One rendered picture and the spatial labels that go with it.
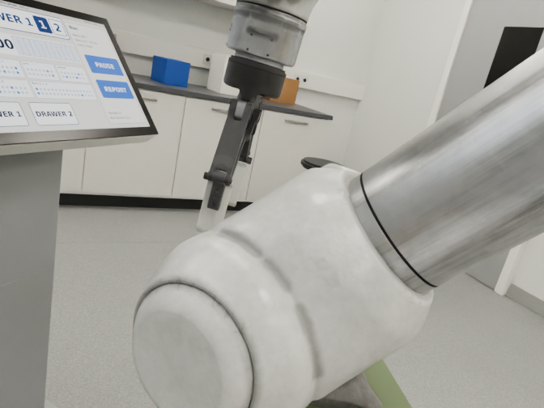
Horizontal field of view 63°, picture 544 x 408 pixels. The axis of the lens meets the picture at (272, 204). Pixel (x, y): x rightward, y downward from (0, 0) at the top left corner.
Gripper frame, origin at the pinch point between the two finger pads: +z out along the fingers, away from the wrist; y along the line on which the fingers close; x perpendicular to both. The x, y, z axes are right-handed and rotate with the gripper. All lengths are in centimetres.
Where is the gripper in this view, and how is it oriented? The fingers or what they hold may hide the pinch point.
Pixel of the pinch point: (219, 209)
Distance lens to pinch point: 61.4
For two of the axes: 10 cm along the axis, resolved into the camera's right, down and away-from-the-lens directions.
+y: -0.7, 2.7, -9.6
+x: 9.6, 2.9, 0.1
